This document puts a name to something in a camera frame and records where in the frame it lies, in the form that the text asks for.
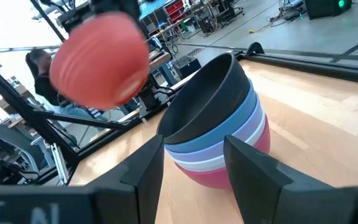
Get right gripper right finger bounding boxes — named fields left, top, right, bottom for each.
left=223, top=134, right=334, bottom=224

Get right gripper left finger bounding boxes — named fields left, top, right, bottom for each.
left=87, top=134, right=165, bottom=224

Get orange plastic bowl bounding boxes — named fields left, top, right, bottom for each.
left=48, top=11, right=151, bottom=111

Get white plastic bowl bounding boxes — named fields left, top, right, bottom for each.
left=170, top=113, right=267, bottom=173

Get lavender plastic bowl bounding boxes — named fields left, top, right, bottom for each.
left=166, top=93, right=265, bottom=164

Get black plastic bowl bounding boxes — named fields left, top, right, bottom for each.
left=156, top=52, right=251, bottom=145

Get pink plastic bowl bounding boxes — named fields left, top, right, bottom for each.
left=175, top=118, right=272, bottom=191

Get red storage bins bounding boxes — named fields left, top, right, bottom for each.
left=164, top=0, right=186, bottom=17

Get wooden workbench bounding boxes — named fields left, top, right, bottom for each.
left=147, top=49, right=178, bottom=86

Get green bin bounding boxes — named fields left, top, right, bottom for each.
left=180, top=18, right=193, bottom=32

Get white metal strip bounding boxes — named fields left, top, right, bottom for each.
left=50, top=142, right=70, bottom=186

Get black floor box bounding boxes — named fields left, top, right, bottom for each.
left=173, top=55, right=203, bottom=80

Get person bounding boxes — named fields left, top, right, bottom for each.
left=24, top=47, right=112, bottom=126

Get black office chair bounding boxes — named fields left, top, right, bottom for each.
left=217, top=0, right=246, bottom=20

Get grey office chair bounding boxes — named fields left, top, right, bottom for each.
left=0, top=124, right=56, bottom=175

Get black computer tower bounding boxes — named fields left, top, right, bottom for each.
left=304, top=0, right=353, bottom=21

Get thin black frame post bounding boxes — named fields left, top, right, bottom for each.
left=29, top=0, right=67, bottom=43

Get black frame brace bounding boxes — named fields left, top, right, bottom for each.
left=30, top=109, right=134, bottom=131

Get black rail corner bracket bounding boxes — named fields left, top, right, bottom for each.
left=243, top=41, right=265, bottom=58

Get yellow extension cable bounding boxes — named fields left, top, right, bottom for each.
left=248, top=11, right=284, bottom=35

